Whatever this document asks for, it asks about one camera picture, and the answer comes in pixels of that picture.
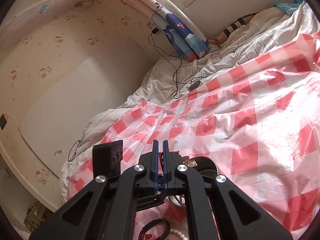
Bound black braided leather bracelet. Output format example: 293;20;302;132
138;218;171;240

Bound eyeglasses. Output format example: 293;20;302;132
67;140;81;162

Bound round silver metal tin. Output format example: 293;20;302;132
168;156;218;207

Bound white headboard panel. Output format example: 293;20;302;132
21;39;152;176

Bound red white checkered plastic sheet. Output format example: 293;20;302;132
65;31;320;240

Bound white striped duvet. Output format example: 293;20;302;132
59;2;319;202

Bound blue cartoon curtain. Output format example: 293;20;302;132
152;2;210;61

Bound striped brown pillow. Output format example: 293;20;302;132
208;12;257;48

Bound light blue plastic bag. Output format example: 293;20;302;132
274;0;304;16

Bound white bead bracelet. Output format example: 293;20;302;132
169;228;189;240

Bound black charging cable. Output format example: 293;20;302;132
147;28;208;99

